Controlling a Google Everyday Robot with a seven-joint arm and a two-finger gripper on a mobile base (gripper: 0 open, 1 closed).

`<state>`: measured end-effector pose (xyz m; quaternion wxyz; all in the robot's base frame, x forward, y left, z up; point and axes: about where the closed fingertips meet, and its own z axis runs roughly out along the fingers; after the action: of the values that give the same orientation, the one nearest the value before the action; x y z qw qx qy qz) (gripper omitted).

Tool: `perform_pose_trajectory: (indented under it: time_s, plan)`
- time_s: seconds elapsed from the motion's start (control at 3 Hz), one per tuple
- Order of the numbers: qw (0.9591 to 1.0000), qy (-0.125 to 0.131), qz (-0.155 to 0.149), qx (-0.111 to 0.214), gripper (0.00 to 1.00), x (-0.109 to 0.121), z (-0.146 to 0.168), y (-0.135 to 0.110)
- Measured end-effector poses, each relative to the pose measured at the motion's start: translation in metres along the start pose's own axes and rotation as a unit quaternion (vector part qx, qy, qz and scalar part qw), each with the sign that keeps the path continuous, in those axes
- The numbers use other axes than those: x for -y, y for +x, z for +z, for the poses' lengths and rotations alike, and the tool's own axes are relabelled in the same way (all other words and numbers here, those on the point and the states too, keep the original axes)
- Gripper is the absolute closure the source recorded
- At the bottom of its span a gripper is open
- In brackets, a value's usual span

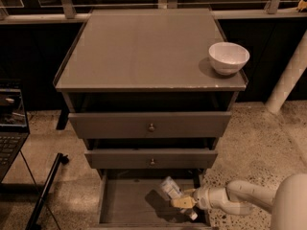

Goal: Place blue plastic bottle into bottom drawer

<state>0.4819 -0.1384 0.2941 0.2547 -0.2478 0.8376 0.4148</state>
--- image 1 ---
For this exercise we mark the grey middle drawer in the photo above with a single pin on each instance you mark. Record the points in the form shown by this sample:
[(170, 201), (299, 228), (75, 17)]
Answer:
[(150, 158)]

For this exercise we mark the metal railing frame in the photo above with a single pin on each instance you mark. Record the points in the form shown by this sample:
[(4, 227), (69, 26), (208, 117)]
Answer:
[(67, 4)]

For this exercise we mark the grey top drawer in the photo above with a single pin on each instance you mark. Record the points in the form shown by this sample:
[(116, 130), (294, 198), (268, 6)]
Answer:
[(149, 124)]

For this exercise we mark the black stand leg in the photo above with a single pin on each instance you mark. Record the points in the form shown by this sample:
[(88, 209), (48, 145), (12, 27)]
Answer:
[(43, 193)]

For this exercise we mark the grey drawer cabinet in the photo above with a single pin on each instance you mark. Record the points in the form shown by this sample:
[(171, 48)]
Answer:
[(147, 61)]

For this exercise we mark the black laptop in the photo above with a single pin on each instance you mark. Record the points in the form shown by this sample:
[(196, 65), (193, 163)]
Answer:
[(14, 126)]

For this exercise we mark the grey drawer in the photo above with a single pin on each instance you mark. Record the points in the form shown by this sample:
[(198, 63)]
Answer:
[(149, 124), (150, 158), (131, 199)]

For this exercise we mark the white diagonal pole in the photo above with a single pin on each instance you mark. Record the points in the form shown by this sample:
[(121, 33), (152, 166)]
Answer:
[(289, 78)]

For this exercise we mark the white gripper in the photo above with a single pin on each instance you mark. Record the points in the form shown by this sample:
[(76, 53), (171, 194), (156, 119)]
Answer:
[(202, 197)]

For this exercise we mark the white bowl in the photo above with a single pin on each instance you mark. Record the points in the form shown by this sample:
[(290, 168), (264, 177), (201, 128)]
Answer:
[(227, 58)]

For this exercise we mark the blue plastic bottle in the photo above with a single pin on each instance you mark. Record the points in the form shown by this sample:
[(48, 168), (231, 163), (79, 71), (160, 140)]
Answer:
[(171, 189)]

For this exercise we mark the grey bottom drawer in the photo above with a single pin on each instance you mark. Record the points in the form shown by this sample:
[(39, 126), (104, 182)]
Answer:
[(131, 199)]

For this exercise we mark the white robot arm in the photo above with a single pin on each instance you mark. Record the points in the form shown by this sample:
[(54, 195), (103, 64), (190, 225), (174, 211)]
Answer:
[(287, 205)]

